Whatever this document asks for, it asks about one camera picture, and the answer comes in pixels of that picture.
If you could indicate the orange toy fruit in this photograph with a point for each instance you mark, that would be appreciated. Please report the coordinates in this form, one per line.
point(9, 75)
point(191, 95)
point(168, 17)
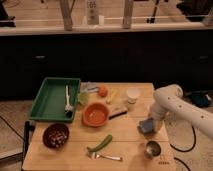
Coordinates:
point(102, 91)

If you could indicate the white remote control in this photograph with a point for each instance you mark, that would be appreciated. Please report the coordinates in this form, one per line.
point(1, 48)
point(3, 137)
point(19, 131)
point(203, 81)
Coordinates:
point(92, 12)

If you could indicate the metal fork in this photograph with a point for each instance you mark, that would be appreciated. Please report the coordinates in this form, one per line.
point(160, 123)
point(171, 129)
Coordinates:
point(95, 155)

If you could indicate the orange bowl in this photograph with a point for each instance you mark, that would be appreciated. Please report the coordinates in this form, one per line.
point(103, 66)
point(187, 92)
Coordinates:
point(95, 115)

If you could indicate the yellow banana toy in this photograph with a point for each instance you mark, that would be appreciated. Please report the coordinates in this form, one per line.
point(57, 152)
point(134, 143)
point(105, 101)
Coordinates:
point(111, 96)

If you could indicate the black clamp post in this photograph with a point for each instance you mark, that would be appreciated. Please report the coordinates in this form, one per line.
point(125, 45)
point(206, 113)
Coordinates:
point(28, 129)

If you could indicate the green plastic tray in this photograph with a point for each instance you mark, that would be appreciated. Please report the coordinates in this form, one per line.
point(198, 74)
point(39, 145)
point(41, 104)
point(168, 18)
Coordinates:
point(49, 104)

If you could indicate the green vegetable toy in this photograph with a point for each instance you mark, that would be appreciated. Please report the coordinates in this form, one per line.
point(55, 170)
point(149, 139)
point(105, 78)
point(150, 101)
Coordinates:
point(103, 144)

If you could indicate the blue sponge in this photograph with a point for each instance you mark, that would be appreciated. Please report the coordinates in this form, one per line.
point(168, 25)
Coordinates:
point(146, 126)

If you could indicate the dark blue floor object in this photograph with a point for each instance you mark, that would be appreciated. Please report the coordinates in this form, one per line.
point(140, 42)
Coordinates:
point(199, 98)

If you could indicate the small metal cup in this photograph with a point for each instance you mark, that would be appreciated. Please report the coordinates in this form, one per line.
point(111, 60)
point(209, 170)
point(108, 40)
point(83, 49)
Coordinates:
point(152, 149)

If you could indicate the grey cloth item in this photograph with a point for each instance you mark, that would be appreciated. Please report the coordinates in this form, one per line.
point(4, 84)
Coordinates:
point(89, 87)

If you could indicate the white paper cup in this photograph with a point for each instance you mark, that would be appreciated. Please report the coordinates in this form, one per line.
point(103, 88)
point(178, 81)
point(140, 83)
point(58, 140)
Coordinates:
point(132, 95)

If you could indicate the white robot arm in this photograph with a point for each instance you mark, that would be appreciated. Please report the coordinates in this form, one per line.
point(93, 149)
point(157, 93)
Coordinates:
point(169, 99)

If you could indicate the white dish brush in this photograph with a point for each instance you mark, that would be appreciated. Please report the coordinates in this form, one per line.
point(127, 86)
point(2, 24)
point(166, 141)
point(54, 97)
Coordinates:
point(68, 106)

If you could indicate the black handled knife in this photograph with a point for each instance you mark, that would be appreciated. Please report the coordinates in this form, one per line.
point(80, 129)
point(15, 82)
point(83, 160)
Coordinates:
point(118, 112)

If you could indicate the dark bowl with food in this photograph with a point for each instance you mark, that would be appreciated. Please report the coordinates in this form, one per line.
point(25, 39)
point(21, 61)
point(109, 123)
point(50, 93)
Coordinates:
point(56, 135)

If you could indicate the light green toy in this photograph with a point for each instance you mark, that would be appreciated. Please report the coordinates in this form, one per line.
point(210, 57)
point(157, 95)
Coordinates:
point(83, 98)

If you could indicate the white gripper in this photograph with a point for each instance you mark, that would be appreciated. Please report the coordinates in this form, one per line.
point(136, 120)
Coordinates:
point(158, 113)

